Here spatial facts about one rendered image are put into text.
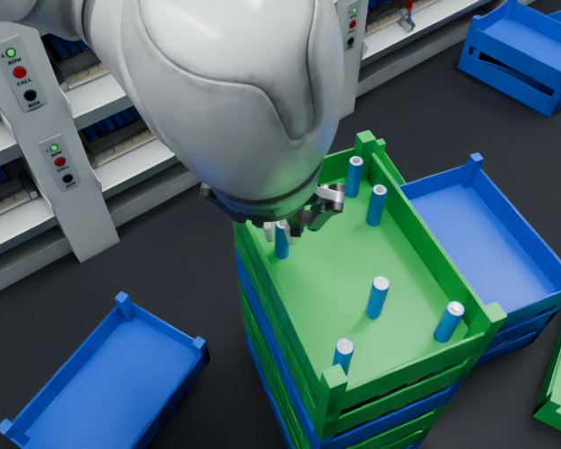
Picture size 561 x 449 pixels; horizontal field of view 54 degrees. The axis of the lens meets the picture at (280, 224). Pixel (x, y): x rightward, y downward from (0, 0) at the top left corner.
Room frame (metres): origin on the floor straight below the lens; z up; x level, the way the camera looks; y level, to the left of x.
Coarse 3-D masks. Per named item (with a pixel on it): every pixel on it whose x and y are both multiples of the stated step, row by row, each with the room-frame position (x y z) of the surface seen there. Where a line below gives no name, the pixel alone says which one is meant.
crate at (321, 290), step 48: (336, 240) 0.42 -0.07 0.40; (384, 240) 0.42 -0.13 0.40; (432, 240) 0.38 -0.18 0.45; (288, 288) 0.34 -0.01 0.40; (336, 288) 0.34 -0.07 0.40; (432, 288) 0.34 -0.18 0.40; (288, 336) 0.28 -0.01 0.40; (336, 336) 0.28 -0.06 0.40; (384, 336) 0.28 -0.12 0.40; (432, 336) 0.28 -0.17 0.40; (480, 336) 0.26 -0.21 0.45; (336, 384) 0.19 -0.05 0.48; (384, 384) 0.22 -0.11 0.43
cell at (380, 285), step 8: (376, 280) 0.32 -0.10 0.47; (384, 280) 0.32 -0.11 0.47; (376, 288) 0.31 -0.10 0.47; (384, 288) 0.31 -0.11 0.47; (376, 296) 0.30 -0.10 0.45; (384, 296) 0.30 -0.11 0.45; (368, 304) 0.31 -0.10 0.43; (376, 304) 0.30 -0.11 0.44; (368, 312) 0.31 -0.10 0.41; (376, 312) 0.30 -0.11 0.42
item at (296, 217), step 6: (300, 210) 0.34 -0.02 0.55; (294, 216) 0.31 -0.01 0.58; (300, 216) 0.34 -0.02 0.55; (288, 222) 0.34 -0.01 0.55; (294, 222) 0.33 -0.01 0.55; (300, 222) 0.34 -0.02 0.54; (294, 228) 0.35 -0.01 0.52; (300, 228) 0.34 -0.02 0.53; (294, 234) 0.34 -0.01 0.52; (300, 234) 0.34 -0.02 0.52
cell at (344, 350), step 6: (342, 342) 0.24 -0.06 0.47; (348, 342) 0.24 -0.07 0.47; (336, 348) 0.24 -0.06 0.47; (342, 348) 0.24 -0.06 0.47; (348, 348) 0.24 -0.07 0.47; (336, 354) 0.23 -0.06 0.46; (342, 354) 0.23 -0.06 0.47; (348, 354) 0.23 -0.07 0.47; (336, 360) 0.23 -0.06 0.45; (342, 360) 0.23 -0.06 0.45; (348, 360) 0.23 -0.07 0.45; (342, 366) 0.23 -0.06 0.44; (348, 366) 0.23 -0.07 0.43
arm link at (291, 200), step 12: (312, 180) 0.24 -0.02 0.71; (216, 192) 0.25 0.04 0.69; (288, 192) 0.23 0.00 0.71; (300, 192) 0.24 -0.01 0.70; (312, 192) 0.26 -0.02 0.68; (228, 204) 0.25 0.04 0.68; (240, 204) 0.24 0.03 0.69; (252, 204) 0.23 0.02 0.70; (264, 204) 0.23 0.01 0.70; (276, 204) 0.23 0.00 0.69; (288, 204) 0.24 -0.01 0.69; (300, 204) 0.25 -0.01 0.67
